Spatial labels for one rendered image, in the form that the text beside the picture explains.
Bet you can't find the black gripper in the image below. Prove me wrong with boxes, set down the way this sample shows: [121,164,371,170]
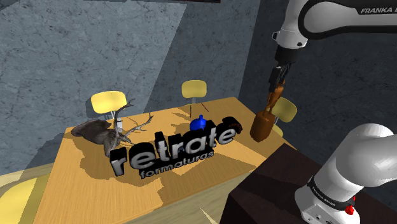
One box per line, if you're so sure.
[267,45,300,93]

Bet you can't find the brown bag with long strap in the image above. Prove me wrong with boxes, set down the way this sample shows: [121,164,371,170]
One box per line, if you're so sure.
[249,85,277,143]

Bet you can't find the blue round vase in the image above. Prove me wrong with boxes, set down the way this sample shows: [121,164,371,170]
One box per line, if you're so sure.
[189,114,207,132]

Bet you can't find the yellow chair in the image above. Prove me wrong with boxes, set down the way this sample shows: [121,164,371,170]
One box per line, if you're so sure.
[181,80,208,105]
[90,90,128,121]
[270,96,298,138]
[0,176,39,224]

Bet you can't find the dark robot stand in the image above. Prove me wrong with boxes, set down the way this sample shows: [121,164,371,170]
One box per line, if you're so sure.
[219,143,397,224]

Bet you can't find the black and silver letter sign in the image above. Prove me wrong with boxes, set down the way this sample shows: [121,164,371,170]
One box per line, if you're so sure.
[109,116,244,180]

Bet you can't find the wooden table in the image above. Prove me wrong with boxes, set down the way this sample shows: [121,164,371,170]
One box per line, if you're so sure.
[32,96,296,224]

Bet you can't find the brown deer figure with antlers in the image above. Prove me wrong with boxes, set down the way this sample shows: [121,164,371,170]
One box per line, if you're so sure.
[71,98,155,158]

